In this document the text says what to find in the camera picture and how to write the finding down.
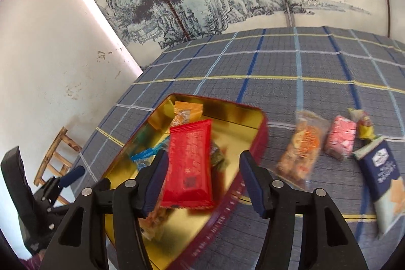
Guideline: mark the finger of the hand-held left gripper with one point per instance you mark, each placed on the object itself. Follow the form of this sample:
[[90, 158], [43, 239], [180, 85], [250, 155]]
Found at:
[[72, 176]]

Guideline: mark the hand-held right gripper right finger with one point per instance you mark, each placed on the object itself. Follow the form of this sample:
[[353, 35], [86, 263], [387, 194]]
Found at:
[[253, 184]]

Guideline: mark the dark brown snack packet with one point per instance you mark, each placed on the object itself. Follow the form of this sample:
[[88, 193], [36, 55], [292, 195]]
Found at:
[[219, 157]]

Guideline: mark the red tin box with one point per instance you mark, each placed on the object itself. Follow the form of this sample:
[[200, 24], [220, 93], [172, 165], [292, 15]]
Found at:
[[227, 118]]

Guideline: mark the red snack packet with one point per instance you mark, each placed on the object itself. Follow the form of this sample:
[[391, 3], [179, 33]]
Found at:
[[189, 162]]

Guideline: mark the orange snack packet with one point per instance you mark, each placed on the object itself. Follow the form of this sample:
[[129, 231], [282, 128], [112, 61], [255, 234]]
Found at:
[[188, 111]]

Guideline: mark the wooden stool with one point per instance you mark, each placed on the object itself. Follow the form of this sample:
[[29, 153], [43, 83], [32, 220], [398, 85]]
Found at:
[[60, 138]]

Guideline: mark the light blue candy packet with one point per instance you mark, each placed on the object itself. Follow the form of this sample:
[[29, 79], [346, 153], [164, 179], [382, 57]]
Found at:
[[145, 157]]

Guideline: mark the pink snack packet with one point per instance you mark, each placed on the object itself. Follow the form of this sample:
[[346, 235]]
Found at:
[[341, 137]]

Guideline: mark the grey plaid tablecloth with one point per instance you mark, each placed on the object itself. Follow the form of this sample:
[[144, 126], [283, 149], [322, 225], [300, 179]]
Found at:
[[284, 93]]

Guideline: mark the clear packet of orange crackers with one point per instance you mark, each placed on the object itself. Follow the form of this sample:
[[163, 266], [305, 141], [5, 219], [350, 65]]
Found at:
[[158, 222], [303, 149]]

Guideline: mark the small yellow snack packet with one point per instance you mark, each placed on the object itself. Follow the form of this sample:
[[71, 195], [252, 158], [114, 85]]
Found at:
[[364, 126]]

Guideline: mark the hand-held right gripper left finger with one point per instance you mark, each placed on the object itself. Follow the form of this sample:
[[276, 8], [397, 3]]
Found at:
[[156, 181]]

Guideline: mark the navy cracker packet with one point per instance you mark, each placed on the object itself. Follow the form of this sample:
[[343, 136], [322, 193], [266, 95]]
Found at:
[[384, 175]]

